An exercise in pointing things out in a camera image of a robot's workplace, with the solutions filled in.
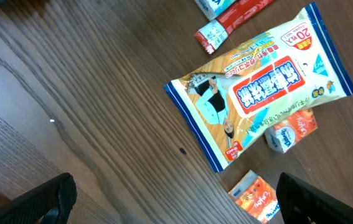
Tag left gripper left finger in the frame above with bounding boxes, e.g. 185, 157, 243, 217
0, 172, 77, 224

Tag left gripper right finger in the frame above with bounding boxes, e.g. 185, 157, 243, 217
276, 172, 353, 224

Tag small orange box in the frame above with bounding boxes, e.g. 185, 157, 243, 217
265, 108, 318, 154
228, 170, 280, 223

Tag large yellow snack bag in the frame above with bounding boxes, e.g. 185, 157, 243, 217
164, 2, 353, 172

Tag red stick packet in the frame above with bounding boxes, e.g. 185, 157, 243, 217
194, 0, 274, 54

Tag small teal box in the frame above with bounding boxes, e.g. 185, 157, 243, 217
195, 0, 236, 21

